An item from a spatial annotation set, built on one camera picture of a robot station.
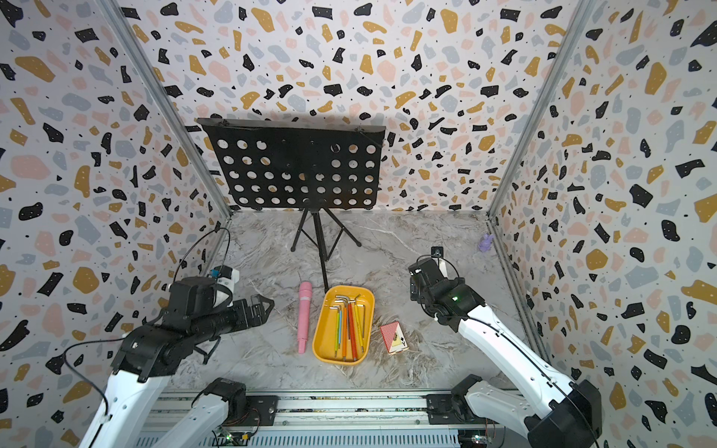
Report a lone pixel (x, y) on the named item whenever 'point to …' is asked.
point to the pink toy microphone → (303, 314)
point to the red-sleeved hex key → (351, 325)
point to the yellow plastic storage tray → (324, 334)
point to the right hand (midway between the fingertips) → (433, 283)
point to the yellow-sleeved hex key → (358, 320)
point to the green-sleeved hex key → (337, 328)
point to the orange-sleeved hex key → (344, 328)
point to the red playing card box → (394, 338)
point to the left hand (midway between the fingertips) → (262, 306)
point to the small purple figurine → (485, 244)
